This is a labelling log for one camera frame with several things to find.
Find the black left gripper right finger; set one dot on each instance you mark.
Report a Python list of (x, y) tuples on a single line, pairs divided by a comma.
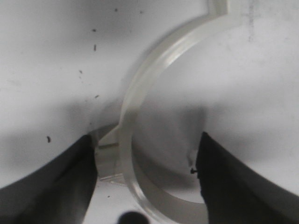
[(236, 194)]

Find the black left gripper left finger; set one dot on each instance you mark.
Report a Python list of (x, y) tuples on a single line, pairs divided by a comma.
[(58, 193)]

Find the white half pipe clamp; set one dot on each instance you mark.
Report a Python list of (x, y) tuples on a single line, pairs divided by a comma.
[(157, 203)]

